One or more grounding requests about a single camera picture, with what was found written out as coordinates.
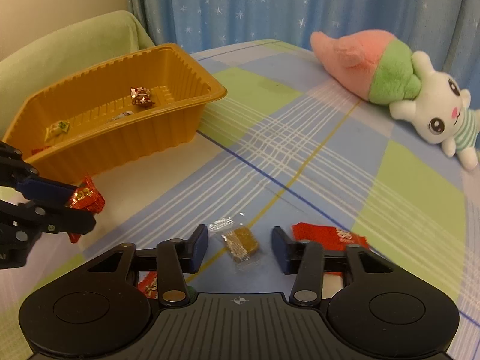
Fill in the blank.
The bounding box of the red twisted candy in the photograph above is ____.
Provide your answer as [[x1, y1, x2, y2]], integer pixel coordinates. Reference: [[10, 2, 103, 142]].
[[130, 86, 155, 108]]

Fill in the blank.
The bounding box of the plaid tablecloth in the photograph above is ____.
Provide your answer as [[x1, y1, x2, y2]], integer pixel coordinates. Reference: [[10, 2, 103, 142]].
[[1, 40, 479, 359]]

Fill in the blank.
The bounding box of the clear nut snack packet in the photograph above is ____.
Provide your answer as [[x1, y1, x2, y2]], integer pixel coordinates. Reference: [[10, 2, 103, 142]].
[[112, 111, 134, 121]]

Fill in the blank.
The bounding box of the orange plastic tray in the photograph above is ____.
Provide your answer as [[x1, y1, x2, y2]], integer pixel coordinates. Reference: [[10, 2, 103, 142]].
[[3, 43, 227, 184]]

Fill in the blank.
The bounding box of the brown candy clear wrapper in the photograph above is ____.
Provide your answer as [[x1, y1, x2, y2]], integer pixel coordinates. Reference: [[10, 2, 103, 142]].
[[208, 212, 262, 271]]

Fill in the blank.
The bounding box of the green candy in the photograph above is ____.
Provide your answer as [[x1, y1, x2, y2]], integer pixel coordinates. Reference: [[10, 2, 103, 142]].
[[137, 270, 198, 301]]

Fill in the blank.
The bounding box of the pink carrot bunny plush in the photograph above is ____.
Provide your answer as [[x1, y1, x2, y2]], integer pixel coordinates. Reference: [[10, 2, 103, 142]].
[[310, 29, 479, 170]]

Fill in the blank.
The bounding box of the blue star curtain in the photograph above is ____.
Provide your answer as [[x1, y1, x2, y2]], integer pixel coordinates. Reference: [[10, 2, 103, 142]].
[[128, 0, 479, 94]]

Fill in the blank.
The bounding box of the red square snack pouch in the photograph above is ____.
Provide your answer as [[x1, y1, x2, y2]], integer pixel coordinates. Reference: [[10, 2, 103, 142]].
[[290, 221, 371, 277]]

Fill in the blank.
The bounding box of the yellow candy wrapper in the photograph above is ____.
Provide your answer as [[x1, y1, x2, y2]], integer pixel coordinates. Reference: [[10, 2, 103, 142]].
[[45, 120, 70, 141]]

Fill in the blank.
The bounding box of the small red candy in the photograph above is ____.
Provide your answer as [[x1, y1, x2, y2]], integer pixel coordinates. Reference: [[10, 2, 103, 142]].
[[66, 175, 107, 244]]

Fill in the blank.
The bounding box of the green cloth covered sofa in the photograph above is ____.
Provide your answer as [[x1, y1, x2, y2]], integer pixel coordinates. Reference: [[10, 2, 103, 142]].
[[1, 10, 154, 134]]

